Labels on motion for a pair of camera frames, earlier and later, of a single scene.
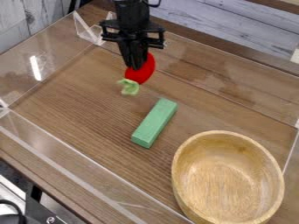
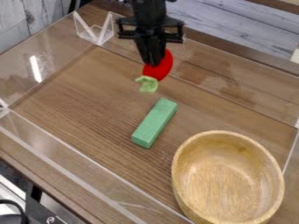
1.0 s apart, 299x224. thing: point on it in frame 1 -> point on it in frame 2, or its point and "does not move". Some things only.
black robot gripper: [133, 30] -> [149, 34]
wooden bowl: [227, 179] does not move
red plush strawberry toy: [137, 76] -> [163, 69]
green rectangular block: [153, 122] does not move
